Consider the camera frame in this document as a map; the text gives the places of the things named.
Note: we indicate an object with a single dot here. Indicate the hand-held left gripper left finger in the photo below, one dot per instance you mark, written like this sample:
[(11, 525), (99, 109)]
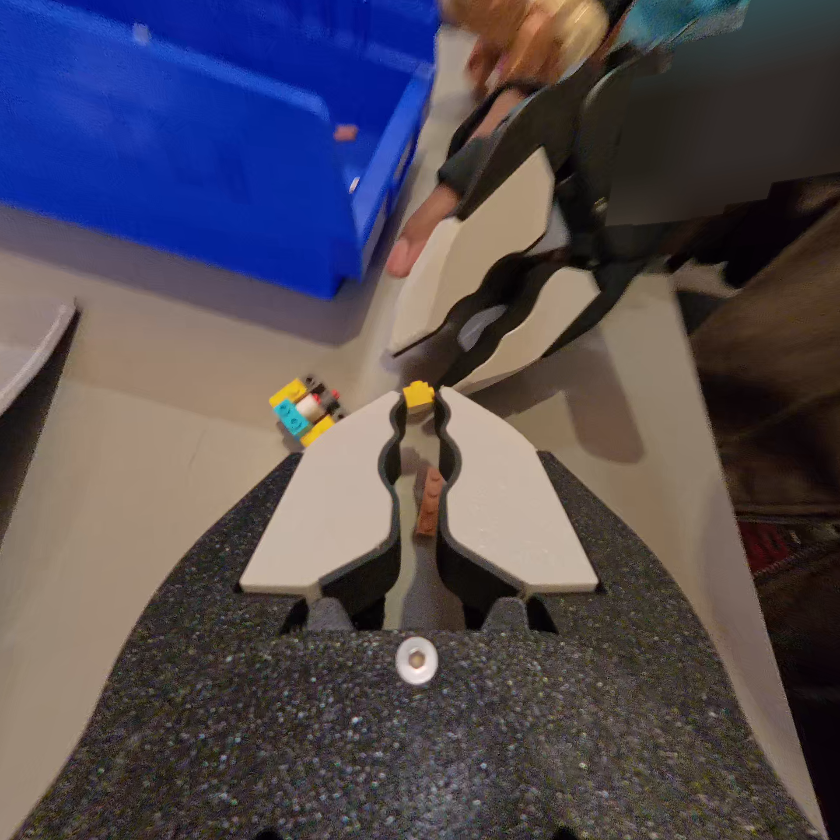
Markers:
[(321, 512)]

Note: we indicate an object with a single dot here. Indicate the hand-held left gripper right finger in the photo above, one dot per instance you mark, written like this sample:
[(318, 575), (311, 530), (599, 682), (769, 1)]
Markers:
[(512, 512)]

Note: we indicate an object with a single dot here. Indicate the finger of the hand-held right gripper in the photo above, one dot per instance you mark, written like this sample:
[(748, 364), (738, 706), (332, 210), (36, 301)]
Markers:
[(479, 243), (538, 321)]

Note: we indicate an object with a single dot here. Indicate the orange toy brick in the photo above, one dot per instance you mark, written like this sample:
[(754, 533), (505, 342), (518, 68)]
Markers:
[(430, 502)]

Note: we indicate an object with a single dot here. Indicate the yellow toy brick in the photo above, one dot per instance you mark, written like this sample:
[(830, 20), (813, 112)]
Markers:
[(418, 397)]

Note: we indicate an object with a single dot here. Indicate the grey desk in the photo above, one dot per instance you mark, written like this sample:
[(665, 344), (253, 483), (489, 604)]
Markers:
[(164, 525)]

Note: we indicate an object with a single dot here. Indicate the person's right hand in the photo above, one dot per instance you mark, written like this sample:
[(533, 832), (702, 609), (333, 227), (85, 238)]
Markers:
[(420, 233)]

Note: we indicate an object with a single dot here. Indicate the colourful toy brick model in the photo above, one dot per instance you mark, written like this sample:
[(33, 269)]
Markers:
[(305, 410)]

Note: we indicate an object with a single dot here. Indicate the blonde toy figure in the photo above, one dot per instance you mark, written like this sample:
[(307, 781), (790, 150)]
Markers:
[(538, 33)]

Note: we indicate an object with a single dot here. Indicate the brown zip hoodie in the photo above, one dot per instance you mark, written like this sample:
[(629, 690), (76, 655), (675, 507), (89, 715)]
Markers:
[(774, 426)]

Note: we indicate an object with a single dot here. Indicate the blue storage bin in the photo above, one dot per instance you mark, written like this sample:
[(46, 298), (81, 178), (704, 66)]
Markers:
[(197, 131)]

